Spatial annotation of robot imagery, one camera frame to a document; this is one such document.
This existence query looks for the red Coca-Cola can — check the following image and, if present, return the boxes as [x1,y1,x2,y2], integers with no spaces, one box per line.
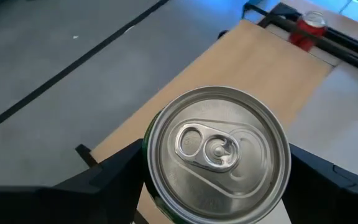
[288,11,328,52]

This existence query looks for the black frame bracket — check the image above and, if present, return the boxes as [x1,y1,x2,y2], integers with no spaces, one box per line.
[75,144,98,168]

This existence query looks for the wooden shelf black legs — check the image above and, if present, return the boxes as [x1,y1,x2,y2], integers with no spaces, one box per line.
[90,19,334,224]

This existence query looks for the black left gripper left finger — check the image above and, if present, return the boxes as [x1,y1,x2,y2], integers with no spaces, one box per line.
[0,139,145,224]

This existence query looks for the green Sprite can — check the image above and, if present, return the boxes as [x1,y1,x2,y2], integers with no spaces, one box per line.
[142,86,292,224]

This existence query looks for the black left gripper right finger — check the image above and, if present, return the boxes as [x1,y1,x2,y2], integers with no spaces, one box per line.
[283,143,358,224]

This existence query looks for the black metal table frame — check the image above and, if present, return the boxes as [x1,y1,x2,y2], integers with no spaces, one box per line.
[242,2,358,78]

